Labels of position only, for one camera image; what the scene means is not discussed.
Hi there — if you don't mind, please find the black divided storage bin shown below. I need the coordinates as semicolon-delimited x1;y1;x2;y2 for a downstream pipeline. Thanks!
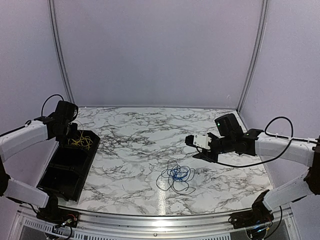
37;130;101;202

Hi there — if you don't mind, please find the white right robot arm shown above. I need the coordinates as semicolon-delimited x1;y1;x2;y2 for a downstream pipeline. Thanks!
185;113;320;224

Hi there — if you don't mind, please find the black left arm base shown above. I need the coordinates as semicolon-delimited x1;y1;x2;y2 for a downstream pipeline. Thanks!
36;195;80;228

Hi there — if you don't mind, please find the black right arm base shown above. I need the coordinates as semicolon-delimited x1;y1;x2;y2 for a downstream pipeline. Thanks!
228;190;274;229

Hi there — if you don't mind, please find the grey corner frame post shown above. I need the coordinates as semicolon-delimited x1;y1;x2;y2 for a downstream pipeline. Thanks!
236;0;270;114

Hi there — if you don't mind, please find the yellow cable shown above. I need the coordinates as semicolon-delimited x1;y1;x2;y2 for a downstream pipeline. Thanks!
67;119;94;151

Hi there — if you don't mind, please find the black cable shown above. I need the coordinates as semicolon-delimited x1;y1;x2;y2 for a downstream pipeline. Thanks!
156;158;197;195

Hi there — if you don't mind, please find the aluminium front table rail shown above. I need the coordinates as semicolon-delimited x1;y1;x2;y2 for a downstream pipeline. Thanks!
9;197;301;240

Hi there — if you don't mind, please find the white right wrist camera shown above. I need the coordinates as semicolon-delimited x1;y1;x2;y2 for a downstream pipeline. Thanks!
184;135;212;150

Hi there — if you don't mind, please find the grey left frame post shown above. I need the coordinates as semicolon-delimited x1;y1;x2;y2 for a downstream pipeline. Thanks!
48;0;75;104

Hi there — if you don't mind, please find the blue cable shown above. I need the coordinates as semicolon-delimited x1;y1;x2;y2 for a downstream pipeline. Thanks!
161;167;190;183

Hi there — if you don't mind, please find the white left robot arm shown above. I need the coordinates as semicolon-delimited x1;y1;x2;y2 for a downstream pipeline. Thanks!
0;98;79;223

